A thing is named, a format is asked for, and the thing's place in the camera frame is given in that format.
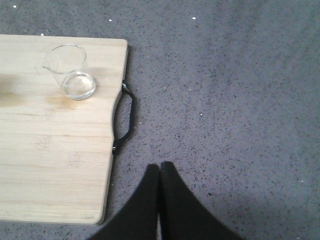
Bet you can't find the small glass beaker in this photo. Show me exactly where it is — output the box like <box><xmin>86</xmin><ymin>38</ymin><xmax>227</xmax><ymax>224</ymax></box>
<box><xmin>42</xmin><ymin>43</ymin><xmax>97</xmax><ymax>101</ymax></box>

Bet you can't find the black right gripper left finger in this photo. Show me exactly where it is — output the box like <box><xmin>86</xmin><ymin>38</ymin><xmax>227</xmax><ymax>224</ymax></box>
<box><xmin>90</xmin><ymin>164</ymin><xmax>160</xmax><ymax>240</ymax></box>

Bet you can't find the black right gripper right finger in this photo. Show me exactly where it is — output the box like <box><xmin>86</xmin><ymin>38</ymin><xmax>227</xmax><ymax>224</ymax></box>
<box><xmin>159</xmin><ymin>161</ymin><xmax>241</xmax><ymax>240</ymax></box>

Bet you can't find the black board handle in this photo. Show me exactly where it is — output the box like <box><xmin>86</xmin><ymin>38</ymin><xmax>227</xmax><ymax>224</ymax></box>
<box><xmin>112</xmin><ymin>80</ymin><xmax>138</xmax><ymax>156</ymax></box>

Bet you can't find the wooden cutting board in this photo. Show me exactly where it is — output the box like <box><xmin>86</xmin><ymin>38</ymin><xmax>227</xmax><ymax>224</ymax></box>
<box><xmin>0</xmin><ymin>34</ymin><xmax>128</xmax><ymax>225</ymax></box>

